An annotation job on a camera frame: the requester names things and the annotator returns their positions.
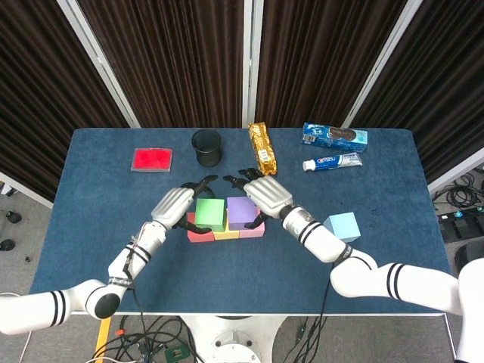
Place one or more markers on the purple foam cube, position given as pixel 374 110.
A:
pixel 240 211

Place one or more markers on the black mesh pen holder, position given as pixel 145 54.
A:
pixel 206 151

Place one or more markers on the small orange floor object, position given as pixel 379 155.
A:
pixel 120 332

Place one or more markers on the green foam cube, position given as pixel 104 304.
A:
pixel 210 213

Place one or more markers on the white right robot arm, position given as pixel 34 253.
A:
pixel 325 242

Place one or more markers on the pink foam cube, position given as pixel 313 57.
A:
pixel 254 233

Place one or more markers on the dark pleated partition panel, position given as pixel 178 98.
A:
pixel 38 94
pixel 170 56
pixel 446 75
pixel 321 56

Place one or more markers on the red ink pad case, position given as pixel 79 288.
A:
pixel 151 159

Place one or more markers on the yellow foam cube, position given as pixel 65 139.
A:
pixel 227 235

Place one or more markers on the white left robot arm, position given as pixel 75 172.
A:
pixel 132 261

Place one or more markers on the red foam cube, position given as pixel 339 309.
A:
pixel 200 237

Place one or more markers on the light blue foam cube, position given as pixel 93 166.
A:
pixel 342 227

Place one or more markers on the blue table cloth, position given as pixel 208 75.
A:
pixel 242 276

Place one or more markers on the gold foil snack packet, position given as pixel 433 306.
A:
pixel 262 151

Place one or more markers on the white blue toothpaste tube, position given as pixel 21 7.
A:
pixel 332 162

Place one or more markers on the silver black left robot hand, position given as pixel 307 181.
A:
pixel 172 208

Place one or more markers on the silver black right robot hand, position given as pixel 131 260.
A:
pixel 268 196

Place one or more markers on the blue cookie box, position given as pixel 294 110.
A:
pixel 325 138

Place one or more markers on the small black floor object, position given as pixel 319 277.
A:
pixel 13 217
pixel 7 245

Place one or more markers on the green circuit board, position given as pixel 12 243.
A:
pixel 175 353

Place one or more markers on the yellow floor tape strip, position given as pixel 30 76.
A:
pixel 101 340

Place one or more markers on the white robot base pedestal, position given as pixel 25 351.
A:
pixel 200 332

